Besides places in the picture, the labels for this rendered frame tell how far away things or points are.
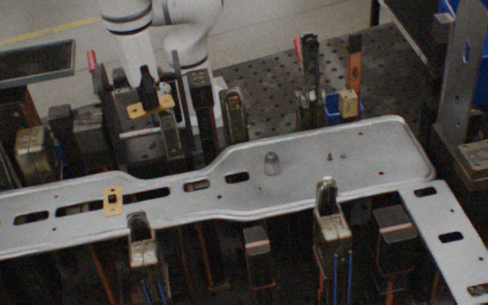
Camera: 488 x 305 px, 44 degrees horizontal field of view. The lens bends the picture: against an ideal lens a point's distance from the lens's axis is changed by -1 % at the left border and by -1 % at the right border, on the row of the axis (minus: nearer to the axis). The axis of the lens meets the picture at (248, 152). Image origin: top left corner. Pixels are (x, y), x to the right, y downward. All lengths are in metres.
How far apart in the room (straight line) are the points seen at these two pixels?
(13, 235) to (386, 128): 0.83
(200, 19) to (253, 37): 2.06
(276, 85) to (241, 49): 1.52
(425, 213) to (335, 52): 1.09
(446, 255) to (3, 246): 0.85
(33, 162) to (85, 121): 0.14
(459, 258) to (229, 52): 2.56
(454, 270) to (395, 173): 0.26
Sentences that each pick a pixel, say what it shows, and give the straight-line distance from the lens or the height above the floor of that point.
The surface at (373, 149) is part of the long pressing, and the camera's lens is 1.34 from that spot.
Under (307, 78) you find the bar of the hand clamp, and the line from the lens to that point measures 1.35.
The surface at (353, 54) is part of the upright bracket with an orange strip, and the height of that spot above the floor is 1.15.
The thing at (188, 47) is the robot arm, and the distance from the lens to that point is 1.64.
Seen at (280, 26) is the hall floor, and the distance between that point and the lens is 3.72.
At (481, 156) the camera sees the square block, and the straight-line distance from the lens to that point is 1.27.
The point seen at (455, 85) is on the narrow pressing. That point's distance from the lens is 1.32.
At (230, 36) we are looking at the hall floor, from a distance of 3.67.
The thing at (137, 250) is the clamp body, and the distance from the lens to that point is 1.14.
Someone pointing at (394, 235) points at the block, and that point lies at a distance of 1.21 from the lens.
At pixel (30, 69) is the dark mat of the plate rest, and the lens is 1.47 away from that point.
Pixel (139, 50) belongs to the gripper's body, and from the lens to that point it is 1.01.
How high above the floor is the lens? 1.90
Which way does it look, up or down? 42 degrees down
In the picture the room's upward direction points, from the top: 7 degrees counter-clockwise
